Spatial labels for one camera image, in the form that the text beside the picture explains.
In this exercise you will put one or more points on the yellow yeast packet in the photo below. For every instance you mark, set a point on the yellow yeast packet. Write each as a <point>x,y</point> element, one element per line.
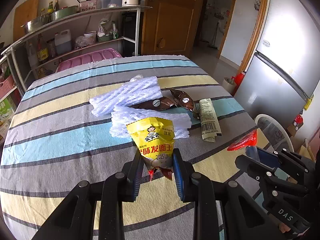
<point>156,150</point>

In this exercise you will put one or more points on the white oil jug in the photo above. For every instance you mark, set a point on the white oil jug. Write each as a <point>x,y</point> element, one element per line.
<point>63,42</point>

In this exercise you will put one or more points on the yellow bag on fridge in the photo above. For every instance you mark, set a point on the yellow bag on fridge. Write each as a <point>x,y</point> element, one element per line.
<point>308,103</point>

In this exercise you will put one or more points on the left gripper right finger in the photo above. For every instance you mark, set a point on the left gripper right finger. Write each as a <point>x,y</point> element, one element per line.
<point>197,188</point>

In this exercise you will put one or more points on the brown coffee sachet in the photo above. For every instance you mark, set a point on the brown coffee sachet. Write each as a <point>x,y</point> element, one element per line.
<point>183,100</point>
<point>160,104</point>

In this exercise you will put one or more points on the right hand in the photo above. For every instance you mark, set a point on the right hand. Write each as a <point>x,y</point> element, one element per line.
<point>284,228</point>

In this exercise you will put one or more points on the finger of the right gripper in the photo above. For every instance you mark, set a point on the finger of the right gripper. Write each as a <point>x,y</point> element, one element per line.
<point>293,164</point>
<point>260,167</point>

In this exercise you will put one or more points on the wooden cutting board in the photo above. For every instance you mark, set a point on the wooden cutting board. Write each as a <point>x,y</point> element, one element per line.
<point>24,13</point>

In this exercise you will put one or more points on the silver refrigerator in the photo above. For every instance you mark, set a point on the silver refrigerator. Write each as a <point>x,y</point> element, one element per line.
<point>284,70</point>

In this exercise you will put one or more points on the red wrapper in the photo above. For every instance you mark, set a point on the red wrapper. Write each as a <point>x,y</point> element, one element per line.
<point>248,140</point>

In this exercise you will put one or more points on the pink utensil basket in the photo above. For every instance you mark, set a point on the pink utensil basket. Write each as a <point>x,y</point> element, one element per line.
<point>88,5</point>

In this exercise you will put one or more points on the white foam net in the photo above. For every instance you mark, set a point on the white foam net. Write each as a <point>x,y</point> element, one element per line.
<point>127,121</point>
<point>128,94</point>

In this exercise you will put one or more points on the green enamel basin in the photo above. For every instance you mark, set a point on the green enamel basin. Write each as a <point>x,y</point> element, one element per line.
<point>64,12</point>

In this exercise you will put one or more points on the brown wooden door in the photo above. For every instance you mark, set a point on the brown wooden door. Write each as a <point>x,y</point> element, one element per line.
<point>169,26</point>

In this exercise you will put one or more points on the yellow label sauce bottle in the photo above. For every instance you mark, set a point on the yellow label sauce bottle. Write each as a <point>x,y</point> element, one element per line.
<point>42,50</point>

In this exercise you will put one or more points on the white round trash bin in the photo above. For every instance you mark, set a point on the white round trash bin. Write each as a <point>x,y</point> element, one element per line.
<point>274,132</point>

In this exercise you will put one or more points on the striped tablecloth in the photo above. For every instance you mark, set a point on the striped tablecloth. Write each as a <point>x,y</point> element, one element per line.
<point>54,141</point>

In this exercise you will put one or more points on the metal kitchen shelf rack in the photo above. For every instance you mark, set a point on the metal kitchen shelf rack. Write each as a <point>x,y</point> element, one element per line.
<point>90,30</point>

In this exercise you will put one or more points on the green white barcode wrapper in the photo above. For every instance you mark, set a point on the green white barcode wrapper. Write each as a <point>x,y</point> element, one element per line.
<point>210,127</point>

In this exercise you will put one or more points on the pink side basket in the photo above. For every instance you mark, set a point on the pink side basket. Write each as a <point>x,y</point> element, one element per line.
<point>6,86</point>

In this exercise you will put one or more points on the cardboard box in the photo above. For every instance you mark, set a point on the cardboard box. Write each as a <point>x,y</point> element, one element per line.
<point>293,128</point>

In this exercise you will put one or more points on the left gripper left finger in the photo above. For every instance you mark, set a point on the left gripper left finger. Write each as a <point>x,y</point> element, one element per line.
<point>121,187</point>

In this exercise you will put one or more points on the steel mixing bowl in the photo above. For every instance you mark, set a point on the steel mixing bowl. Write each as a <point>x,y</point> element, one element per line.
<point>36,23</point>

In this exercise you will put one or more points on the pink plastic lid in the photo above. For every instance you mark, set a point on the pink plastic lid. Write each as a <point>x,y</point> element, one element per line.
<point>94,56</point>

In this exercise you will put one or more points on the red jug on floor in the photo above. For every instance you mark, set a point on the red jug on floor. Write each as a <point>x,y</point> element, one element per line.
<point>238,80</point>

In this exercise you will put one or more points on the clear crumpled plastic bag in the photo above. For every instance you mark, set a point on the clear crumpled plastic bag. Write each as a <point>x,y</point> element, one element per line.
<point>136,77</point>

